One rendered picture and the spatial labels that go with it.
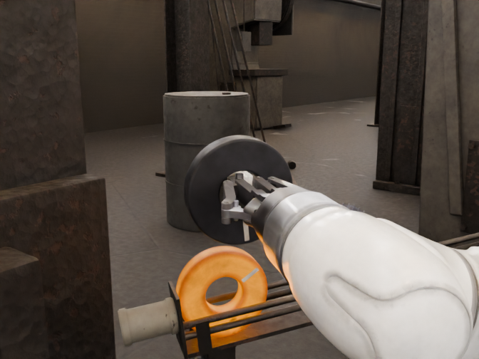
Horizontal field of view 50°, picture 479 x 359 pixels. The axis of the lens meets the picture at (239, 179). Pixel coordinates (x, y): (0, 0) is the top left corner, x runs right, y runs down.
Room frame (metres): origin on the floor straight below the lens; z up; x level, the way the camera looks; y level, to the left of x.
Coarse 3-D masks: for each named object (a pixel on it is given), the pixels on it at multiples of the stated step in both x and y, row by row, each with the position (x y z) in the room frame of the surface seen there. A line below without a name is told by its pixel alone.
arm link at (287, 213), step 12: (300, 192) 0.49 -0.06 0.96; (312, 192) 0.50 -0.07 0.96; (288, 204) 0.48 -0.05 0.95; (300, 204) 0.47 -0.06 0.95; (312, 204) 0.46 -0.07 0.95; (324, 204) 0.45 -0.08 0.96; (336, 204) 0.46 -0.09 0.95; (276, 216) 0.48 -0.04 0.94; (288, 216) 0.46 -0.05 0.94; (300, 216) 0.45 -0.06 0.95; (264, 228) 0.48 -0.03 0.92; (276, 228) 0.46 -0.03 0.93; (288, 228) 0.44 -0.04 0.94; (264, 240) 0.48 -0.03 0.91; (276, 240) 0.45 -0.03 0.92; (276, 252) 0.45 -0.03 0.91; (276, 264) 0.46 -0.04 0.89
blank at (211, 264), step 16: (208, 256) 0.78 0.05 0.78; (224, 256) 0.79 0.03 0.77; (240, 256) 0.79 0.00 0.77; (192, 272) 0.77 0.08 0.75; (208, 272) 0.78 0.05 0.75; (224, 272) 0.79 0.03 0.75; (240, 272) 0.79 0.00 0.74; (256, 272) 0.80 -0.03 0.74; (176, 288) 0.79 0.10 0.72; (192, 288) 0.77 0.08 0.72; (240, 288) 0.81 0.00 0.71; (256, 288) 0.80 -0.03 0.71; (192, 304) 0.77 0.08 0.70; (208, 304) 0.80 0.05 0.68; (224, 304) 0.82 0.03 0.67; (240, 304) 0.80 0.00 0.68; (224, 320) 0.79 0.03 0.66; (224, 336) 0.79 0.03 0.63
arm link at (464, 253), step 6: (474, 246) 0.44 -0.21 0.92; (462, 252) 0.42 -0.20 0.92; (468, 252) 0.43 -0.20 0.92; (474, 252) 0.43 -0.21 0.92; (468, 258) 0.41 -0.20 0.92; (474, 258) 0.42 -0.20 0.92; (474, 264) 0.41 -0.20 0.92; (474, 270) 0.40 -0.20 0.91; (474, 324) 0.37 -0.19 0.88; (474, 330) 0.37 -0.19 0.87; (474, 336) 0.37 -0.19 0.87; (474, 342) 0.37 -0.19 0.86; (468, 348) 0.38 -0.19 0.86; (474, 348) 0.38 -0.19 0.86; (468, 354) 0.38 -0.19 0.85; (474, 354) 0.38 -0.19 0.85
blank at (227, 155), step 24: (216, 144) 0.69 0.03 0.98; (240, 144) 0.68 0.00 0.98; (264, 144) 0.69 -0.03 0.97; (192, 168) 0.68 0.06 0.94; (216, 168) 0.67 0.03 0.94; (240, 168) 0.68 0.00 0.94; (264, 168) 0.69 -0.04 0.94; (288, 168) 0.71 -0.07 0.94; (192, 192) 0.67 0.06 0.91; (216, 192) 0.68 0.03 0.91; (192, 216) 0.67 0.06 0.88; (216, 216) 0.68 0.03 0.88; (216, 240) 0.68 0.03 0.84; (240, 240) 0.69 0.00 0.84
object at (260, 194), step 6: (240, 174) 0.66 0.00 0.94; (240, 180) 0.65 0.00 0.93; (240, 186) 0.64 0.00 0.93; (246, 186) 0.63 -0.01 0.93; (252, 186) 0.63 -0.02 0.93; (240, 192) 0.63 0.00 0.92; (246, 192) 0.61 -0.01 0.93; (252, 192) 0.59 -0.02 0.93; (258, 192) 0.58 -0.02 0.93; (264, 192) 0.58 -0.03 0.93; (240, 198) 0.64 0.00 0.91; (246, 198) 0.61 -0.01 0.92; (252, 198) 0.59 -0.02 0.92; (258, 198) 0.57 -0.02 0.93; (264, 198) 0.56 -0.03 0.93; (246, 204) 0.61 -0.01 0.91
